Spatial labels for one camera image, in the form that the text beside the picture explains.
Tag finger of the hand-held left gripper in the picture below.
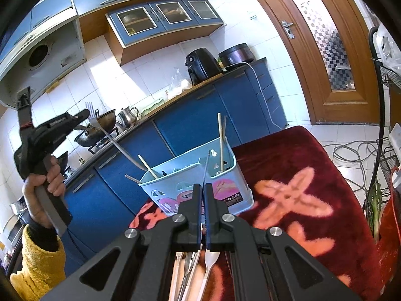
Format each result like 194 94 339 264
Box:
69 109 91 126

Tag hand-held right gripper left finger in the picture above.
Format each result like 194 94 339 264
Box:
39 183 203 301

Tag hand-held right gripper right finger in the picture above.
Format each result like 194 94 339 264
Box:
204 183 364 301

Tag slim steel fork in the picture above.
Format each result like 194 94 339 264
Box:
202 150 212 192
196 251 222 301

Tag light blue plastic utensil holder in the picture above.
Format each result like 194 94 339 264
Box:
138 136 255 217

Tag large steel fork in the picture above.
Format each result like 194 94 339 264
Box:
84 101 148 174

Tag wooden chopstick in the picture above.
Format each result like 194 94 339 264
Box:
138 154 159 180
218 113 224 174

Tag person's left forearm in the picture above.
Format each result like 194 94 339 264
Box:
9 222 67 301

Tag person's left hand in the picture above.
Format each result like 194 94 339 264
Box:
23 156 66 230

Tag large black wok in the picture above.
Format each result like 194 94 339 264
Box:
74 109 117 148

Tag gas stove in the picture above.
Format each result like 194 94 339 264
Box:
87 125 126 155

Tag steel kettle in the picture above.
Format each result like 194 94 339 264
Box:
117 106 140 128

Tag green plastic tray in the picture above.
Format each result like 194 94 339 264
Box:
139 98 165 115

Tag range hood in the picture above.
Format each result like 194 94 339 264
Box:
0 15 87 111

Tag steel pot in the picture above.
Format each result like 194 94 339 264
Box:
9 194 27 226

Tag blue kitchen base cabinet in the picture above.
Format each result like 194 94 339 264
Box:
61 57 288 259

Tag red floral printed blanket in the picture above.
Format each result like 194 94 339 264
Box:
128 125 385 301

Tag clear plastic bag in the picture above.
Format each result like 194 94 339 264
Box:
165 68 193 100

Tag black air fryer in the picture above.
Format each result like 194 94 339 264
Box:
184 47 223 86

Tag dark rice cooker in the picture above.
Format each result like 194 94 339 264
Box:
218 43 256 69

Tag green onions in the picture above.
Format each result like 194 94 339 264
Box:
366 181 383 243

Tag red plastic bag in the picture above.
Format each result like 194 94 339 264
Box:
375 169 401 290

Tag black metal rack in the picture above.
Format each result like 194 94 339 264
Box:
363 26 401 259

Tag wooden door with glass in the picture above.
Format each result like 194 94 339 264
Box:
237 0 390 125

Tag white plastic bag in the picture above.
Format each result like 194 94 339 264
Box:
375 23 401 73

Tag glass door wall cabinet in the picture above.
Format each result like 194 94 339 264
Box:
105 0 225 67

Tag white power cable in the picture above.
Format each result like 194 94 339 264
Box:
244 61 283 131

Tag grey floor cables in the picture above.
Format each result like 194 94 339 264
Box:
322 140 393 192

